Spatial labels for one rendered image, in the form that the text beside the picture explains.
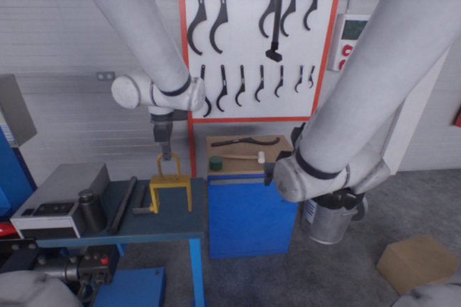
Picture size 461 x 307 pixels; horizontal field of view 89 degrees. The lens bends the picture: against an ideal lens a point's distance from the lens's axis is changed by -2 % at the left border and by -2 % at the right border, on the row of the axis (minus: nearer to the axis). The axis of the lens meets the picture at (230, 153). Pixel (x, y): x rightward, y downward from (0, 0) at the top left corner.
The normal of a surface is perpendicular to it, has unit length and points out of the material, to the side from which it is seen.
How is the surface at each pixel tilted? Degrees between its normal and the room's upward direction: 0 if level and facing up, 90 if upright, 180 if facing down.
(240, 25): 90
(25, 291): 9
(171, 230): 0
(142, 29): 118
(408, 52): 105
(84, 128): 90
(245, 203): 90
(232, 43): 90
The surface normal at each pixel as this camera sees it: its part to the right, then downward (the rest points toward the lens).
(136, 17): 0.54, 0.76
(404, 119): 0.11, 0.50
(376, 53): -0.82, 0.34
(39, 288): 0.18, -0.89
